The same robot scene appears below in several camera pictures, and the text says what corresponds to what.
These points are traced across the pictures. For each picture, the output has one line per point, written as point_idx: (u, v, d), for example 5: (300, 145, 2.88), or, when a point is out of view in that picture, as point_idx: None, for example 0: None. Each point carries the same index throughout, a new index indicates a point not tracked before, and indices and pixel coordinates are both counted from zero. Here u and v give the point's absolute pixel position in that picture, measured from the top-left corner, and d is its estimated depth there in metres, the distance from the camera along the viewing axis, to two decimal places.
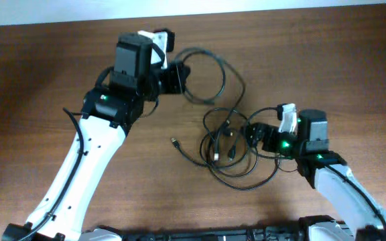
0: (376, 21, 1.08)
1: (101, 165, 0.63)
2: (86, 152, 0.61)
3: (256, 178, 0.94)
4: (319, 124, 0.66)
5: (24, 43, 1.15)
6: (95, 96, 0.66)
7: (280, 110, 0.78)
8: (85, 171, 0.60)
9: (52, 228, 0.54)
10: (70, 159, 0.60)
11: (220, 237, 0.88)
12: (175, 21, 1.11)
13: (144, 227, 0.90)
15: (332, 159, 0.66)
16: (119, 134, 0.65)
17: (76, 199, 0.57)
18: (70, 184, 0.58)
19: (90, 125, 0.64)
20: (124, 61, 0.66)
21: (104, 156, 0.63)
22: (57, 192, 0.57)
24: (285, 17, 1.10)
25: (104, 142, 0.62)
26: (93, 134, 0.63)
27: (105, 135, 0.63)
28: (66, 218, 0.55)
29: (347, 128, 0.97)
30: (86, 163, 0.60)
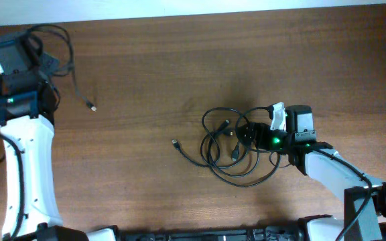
0: (380, 21, 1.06)
1: (43, 151, 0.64)
2: (23, 150, 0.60)
3: (257, 177, 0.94)
4: (305, 115, 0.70)
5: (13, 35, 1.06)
6: (3, 102, 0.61)
7: (271, 109, 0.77)
8: (31, 167, 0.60)
9: (31, 224, 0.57)
10: (10, 165, 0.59)
11: (220, 237, 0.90)
12: (175, 19, 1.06)
13: (145, 227, 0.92)
15: (322, 145, 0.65)
16: (43, 122, 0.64)
17: (38, 192, 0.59)
18: (24, 182, 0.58)
19: (11, 128, 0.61)
20: (9, 61, 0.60)
21: (42, 144, 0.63)
22: (17, 198, 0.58)
24: (288, 15, 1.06)
25: (32, 133, 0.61)
26: (21, 134, 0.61)
27: (31, 128, 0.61)
28: (37, 211, 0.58)
29: (344, 129, 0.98)
30: (29, 158, 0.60)
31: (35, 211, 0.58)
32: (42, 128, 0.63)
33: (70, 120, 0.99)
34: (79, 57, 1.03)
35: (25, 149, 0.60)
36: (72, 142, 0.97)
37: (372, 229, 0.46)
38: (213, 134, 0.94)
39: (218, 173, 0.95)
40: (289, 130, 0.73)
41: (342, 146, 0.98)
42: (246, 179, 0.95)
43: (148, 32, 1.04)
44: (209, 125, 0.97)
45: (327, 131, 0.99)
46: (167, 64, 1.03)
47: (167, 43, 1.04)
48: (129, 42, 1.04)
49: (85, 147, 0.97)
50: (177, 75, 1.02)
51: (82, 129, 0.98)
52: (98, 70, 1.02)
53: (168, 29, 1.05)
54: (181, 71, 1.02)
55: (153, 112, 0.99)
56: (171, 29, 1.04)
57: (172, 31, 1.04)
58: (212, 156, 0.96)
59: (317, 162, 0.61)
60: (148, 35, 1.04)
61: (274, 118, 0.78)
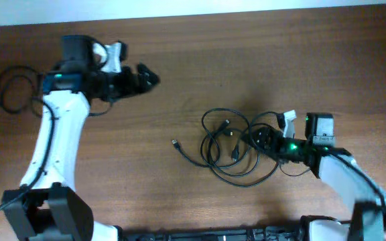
0: (380, 22, 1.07)
1: (75, 128, 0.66)
2: (57, 117, 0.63)
3: (257, 177, 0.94)
4: (326, 119, 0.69)
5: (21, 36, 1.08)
6: (51, 77, 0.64)
7: (283, 117, 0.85)
8: (61, 135, 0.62)
9: (48, 180, 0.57)
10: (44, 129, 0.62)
11: (220, 237, 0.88)
12: (176, 20, 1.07)
13: (145, 227, 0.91)
15: (342, 152, 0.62)
16: (76, 104, 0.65)
17: (59, 153, 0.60)
18: (54, 143, 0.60)
19: (61, 95, 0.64)
20: (58, 98, 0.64)
21: (75, 120, 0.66)
22: (42, 153, 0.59)
24: (289, 16, 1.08)
25: (70, 106, 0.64)
26: (59, 103, 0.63)
27: (71, 100, 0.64)
28: (57, 171, 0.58)
29: (345, 130, 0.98)
30: (61, 125, 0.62)
31: (54, 168, 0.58)
32: (79, 114, 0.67)
33: None
34: None
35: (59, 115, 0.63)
36: None
37: (376, 231, 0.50)
38: (214, 136, 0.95)
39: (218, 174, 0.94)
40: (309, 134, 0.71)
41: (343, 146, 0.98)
42: (247, 179, 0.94)
43: (150, 33, 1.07)
44: (209, 125, 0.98)
45: None
46: (168, 63, 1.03)
47: (167, 43, 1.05)
48: (131, 42, 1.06)
49: (85, 146, 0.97)
50: (177, 75, 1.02)
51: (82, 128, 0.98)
52: None
53: (169, 30, 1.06)
54: (182, 71, 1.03)
55: (153, 111, 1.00)
56: (172, 29, 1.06)
57: (173, 31, 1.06)
58: (212, 156, 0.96)
59: (332, 168, 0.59)
60: (150, 37, 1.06)
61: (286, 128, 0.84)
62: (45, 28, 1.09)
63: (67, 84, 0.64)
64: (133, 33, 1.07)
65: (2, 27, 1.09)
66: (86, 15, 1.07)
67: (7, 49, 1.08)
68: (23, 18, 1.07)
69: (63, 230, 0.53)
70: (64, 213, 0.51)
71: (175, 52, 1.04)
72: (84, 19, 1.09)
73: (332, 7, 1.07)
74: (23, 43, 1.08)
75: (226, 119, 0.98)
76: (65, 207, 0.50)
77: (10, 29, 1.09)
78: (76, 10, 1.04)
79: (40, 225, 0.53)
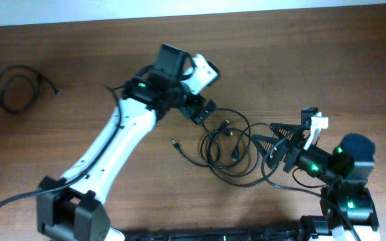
0: (376, 22, 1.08)
1: (131, 144, 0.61)
2: (122, 126, 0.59)
3: (257, 178, 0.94)
4: (364, 165, 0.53)
5: (22, 37, 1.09)
6: (133, 86, 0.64)
7: (307, 122, 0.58)
8: (118, 149, 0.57)
9: (85, 185, 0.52)
10: (108, 132, 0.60)
11: (220, 237, 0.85)
12: (175, 21, 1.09)
13: (144, 228, 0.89)
15: (367, 208, 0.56)
16: (151, 119, 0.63)
17: (109, 164, 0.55)
18: (106, 150, 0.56)
19: (135, 105, 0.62)
20: (133, 106, 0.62)
21: (137, 136, 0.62)
22: (92, 156, 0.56)
24: (286, 17, 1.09)
25: (140, 119, 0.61)
26: (131, 112, 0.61)
27: (145, 114, 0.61)
28: (100, 179, 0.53)
29: (350, 128, 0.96)
30: (123, 136, 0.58)
31: (93, 176, 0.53)
32: (138, 133, 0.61)
33: (69, 118, 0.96)
34: (82, 58, 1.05)
35: (124, 125, 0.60)
36: None
37: None
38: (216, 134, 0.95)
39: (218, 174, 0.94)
40: (336, 168, 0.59)
41: None
42: (247, 179, 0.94)
43: (149, 33, 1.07)
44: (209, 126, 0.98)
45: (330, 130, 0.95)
46: None
47: (166, 43, 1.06)
48: (130, 42, 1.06)
49: None
50: None
51: (79, 128, 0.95)
52: (100, 69, 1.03)
53: (169, 30, 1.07)
54: None
55: None
56: (171, 29, 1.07)
57: (173, 31, 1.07)
58: (212, 155, 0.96)
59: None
60: (149, 36, 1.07)
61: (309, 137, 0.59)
62: (45, 29, 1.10)
63: (145, 96, 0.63)
64: (132, 32, 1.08)
65: (3, 28, 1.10)
66: (86, 15, 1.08)
67: (5, 50, 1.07)
68: (25, 18, 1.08)
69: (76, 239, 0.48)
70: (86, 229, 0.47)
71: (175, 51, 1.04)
72: (84, 19, 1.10)
73: (328, 7, 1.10)
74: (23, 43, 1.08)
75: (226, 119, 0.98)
76: (88, 221, 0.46)
77: (10, 29, 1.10)
78: (78, 11, 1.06)
79: (60, 223, 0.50)
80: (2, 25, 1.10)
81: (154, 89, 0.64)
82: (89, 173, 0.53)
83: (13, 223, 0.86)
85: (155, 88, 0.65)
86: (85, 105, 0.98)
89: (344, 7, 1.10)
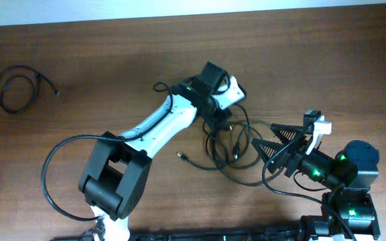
0: (376, 22, 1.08)
1: (174, 128, 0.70)
2: (167, 114, 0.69)
3: (256, 178, 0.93)
4: (368, 174, 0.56)
5: (21, 37, 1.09)
6: (181, 88, 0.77)
7: (310, 127, 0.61)
8: (166, 127, 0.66)
9: (138, 145, 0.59)
10: (156, 114, 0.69)
11: (220, 237, 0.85)
12: (175, 21, 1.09)
13: (144, 228, 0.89)
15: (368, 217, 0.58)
16: (190, 116, 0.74)
17: (158, 138, 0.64)
18: (159, 125, 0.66)
19: (183, 102, 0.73)
20: (180, 103, 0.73)
21: (179, 124, 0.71)
22: (147, 126, 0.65)
24: (286, 17, 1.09)
25: (185, 110, 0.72)
26: (178, 104, 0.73)
27: (188, 108, 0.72)
28: (150, 144, 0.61)
29: (350, 128, 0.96)
30: (172, 119, 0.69)
31: (145, 143, 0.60)
32: (180, 121, 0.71)
33: (69, 118, 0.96)
34: (82, 57, 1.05)
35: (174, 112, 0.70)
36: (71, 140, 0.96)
37: None
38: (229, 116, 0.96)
39: (218, 173, 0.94)
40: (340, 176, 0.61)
41: None
42: (247, 179, 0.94)
43: (149, 33, 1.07)
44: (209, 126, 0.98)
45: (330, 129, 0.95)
46: (168, 63, 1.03)
47: (167, 43, 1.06)
48: (131, 42, 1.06)
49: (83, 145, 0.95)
50: (177, 73, 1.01)
51: (79, 128, 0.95)
52: (100, 69, 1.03)
53: (169, 30, 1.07)
54: (181, 69, 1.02)
55: None
56: (171, 29, 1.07)
57: (173, 31, 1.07)
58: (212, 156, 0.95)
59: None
60: (149, 36, 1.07)
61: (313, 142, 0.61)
62: (45, 29, 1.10)
63: (187, 96, 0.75)
64: (132, 33, 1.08)
65: (3, 28, 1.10)
66: (86, 15, 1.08)
67: (5, 50, 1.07)
68: (25, 18, 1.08)
69: (119, 192, 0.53)
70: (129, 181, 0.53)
71: (175, 51, 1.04)
72: (84, 19, 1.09)
73: (328, 7, 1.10)
74: (23, 43, 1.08)
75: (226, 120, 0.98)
76: (139, 173, 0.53)
77: (10, 29, 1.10)
78: (78, 10, 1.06)
79: (106, 179, 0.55)
80: (1, 24, 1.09)
81: (199, 95, 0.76)
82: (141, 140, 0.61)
83: (12, 223, 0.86)
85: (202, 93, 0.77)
86: (85, 105, 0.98)
89: (345, 7, 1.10)
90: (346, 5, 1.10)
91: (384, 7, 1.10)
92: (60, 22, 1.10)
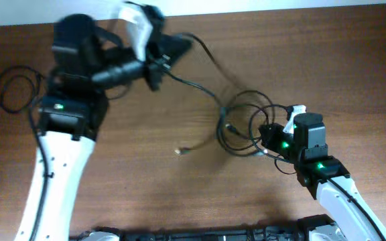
0: (376, 22, 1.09)
1: (74, 184, 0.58)
2: (51, 174, 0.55)
3: (256, 178, 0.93)
4: (317, 129, 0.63)
5: (21, 36, 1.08)
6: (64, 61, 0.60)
7: (290, 110, 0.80)
8: (55, 193, 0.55)
9: (46, 229, 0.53)
10: (35, 193, 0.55)
11: (220, 237, 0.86)
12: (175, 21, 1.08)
13: (144, 227, 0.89)
15: (334, 166, 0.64)
16: (84, 144, 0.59)
17: (53, 227, 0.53)
18: (46, 199, 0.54)
19: (54, 141, 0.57)
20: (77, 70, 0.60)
21: (75, 171, 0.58)
22: (32, 221, 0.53)
24: (286, 16, 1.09)
25: (69, 158, 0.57)
26: (56, 152, 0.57)
27: (70, 152, 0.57)
28: (54, 226, 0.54)
29: (349, 128, 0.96)
30: (55, 186, 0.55)
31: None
32: (74, 166, 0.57)
33: None
34: None
35: (55, 176, 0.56)
36: None
37: None
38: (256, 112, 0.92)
39: (218, 174, 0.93)
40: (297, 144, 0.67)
41: (342, 146, 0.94)
42: (247, 179, 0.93)
43: None
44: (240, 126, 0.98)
45: (329, 130, 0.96)
46: None
47: None
48: None
49: None
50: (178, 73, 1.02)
51: None
52: None
53: None
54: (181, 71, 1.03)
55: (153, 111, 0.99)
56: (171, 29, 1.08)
57: None
58: (211, 155, 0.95)
59: (332, 198, 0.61)
60: None
61: (290, 122, 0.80)
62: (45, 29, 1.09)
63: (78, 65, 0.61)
64: None
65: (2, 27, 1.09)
66: None
67: (5, 50, 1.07)
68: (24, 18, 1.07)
69: None
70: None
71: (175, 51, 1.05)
72: None
73: (328, 7, 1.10)
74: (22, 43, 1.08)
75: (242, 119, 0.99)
76: None
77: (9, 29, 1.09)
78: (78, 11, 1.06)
79: None
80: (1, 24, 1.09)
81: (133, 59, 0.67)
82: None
83: (12, 222, 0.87)
85: (121, 53, 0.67)
86: None
89: (346, 7, 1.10)
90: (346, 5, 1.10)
91: (384, 7, 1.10)
92: None
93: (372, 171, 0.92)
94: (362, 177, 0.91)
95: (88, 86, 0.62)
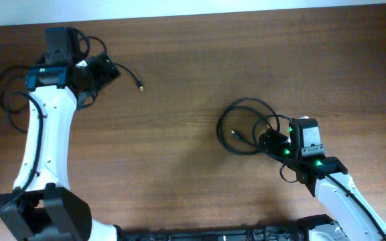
0: (377, 21, 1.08)
1: (64, 126, 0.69)
2: (46, 115, 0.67)
3: (256, 178, 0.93)
4: (311, 129, 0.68)
5: (17, 37, 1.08)
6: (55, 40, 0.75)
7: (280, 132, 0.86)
8: (51, 128, 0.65)
9: (45, 163, 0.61)
10: (33, 130, 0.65)
11: (220, 237, 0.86)
12: (176, 21, 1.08)
13: (144, 228, 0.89)
15: (332, 163, 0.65)
16: (69, 95, 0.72)
17: (51, 154, 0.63)
18: (43, 139, 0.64)
19: (43, 92, 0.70)
20: (61, 43, 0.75)
21: (63, 116, 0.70)
22: (32, 154, 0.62)
24: (287, 16, 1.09)
25: (59, 103, 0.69)
26: (46, 100, 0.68)
27: (57, 96, 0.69)
28: (50, 152, 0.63)
29: (349, 128, 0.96)
30: (50, 123, 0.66)
31: (47, 167, 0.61)
32: (61, 112, 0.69)
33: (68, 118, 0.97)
34: None
35: (47, 115, 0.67)
36: (70, 141, 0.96)
37: None
38: (264, 119, 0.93)
39: (218, 174, 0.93)
40: (294, 146, 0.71)
41: (341, 146, 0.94)
42: (247, 179, 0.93)
43: (150, 33, 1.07)
44: (246, 128, 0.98)
45: (329, 130, 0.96)
46: (167, 63, 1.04)
47: (167, 43, 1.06)
48: (130, 43, 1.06)
49: (82, 146, 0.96)
50: (177, 75, 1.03)
51: (81, 130, 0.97)
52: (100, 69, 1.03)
53: (169, 30, 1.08)
54: (181, 71, 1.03)
55: (153, 111, 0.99)
56: (171, 29, 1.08)
57: (173, 31, 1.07)
58: (210, 154, 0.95)
59: (330, 193, 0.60)
60: (150, 37, 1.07)
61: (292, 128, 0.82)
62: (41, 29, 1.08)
63: (66, 50, 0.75)
64: (133, 33, 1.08)
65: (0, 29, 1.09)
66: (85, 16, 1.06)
67: (5, 51, 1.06)
68: (25, 19, 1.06)
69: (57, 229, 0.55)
70: (57, 199, 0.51)
71: (175, 51, 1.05)
72: (82, 19, 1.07)
73: (328, 7, 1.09)
74: (20, 43, 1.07)
75: (248, 120, 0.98)
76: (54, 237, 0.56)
77: (6, 29, 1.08)
78: (78, 11, 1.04)
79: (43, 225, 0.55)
80: (1, 24, 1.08)
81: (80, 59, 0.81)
82: (39, 167, 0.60)
83: None
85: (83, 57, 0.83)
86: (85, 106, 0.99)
89: (346, 7, 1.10)
90: (347, 5, 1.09)
91: (385, 7, 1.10)
92: (57, 22, 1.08)
93: (372, 171, 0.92)
94: (363, 177, 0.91)
95: (68, 61, 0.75)
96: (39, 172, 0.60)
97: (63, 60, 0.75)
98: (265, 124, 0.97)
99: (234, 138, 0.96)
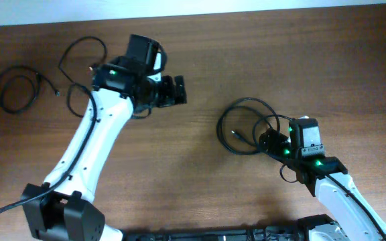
0: (376, 21, 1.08)
1: (110, 137, 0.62)
2: (99, 120, 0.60)
3: (256, 178, 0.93)
4: (311, 129, 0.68)
5: (18, 36, 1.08)
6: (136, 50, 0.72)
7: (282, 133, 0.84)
8: (100, 135, 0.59)
9: (82, 170, 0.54)
10: (82, 131, 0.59)
11: (220, 237, 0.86)
12: (175, 21, 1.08)
13: (144, 228, 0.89)
15: (332, 163, 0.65)
16: (129, 106, 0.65)
17: (91, 162, 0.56)
18: (88, 143, 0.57)
19: (104, 94, 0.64)
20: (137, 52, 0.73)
21: (114, 126, 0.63)
22: (72, 155, 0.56)
24: (286, 16, 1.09)
25: (115, 111, 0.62)
26: (104, 104, 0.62)
27: (119, 104, 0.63)
28: (87, 160, 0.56)
29: (349, 128, 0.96)
30: (100, 129, 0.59)
31: (82, 174, 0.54)
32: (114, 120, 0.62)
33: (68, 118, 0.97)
34: (82, 58, 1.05)
35: (100, 120, 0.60)
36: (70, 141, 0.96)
37: None
38: (263, 119, 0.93)
39: (218, 174, 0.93)
40: (294, 146, 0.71)
41: (341, 146, 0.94)
42: (247, 179, 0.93)
43: (149, 33, 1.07)
44: (246, 128, 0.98)
45: (329, 130, 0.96)
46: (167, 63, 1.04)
47: (167, 43, 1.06)
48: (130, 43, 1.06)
49: None
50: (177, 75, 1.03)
51: None
52: None
53: (169, 30, 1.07)
54: (181, 71, 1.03)
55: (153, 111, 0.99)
56: (171, 29, 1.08)
57: (173, 31, 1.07)
58: (210, 154, 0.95)
59: (330, 193, 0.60)
60: (149, 37, 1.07)
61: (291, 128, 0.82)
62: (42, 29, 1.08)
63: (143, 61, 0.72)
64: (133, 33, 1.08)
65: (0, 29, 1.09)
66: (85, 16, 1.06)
67: (5, 51, 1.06)
68: (25, 19, 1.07)
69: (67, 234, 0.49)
70: (77, 208, 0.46)
71: (175, 51, 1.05)
72: (82, 19, 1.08)
73: (328, 7, 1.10)
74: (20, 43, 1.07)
75: (248, 120, 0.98)
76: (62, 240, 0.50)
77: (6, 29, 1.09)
78: (77, 11, 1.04)
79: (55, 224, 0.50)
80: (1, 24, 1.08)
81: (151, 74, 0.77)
82: (75, 171, 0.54)
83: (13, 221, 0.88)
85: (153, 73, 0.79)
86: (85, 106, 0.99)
89: (346, 7, 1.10)
90: (346, 5, 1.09)
91: (384, 7, 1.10)
92: (57, 22, 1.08)
93: (372, 171, 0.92)
94: (363, 177, 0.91)
95: (138, 71, 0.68)
96: (72, 177, 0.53)
97: (141, 69, 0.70)
98: (266, 124, 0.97)
99: (234, 138, 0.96)
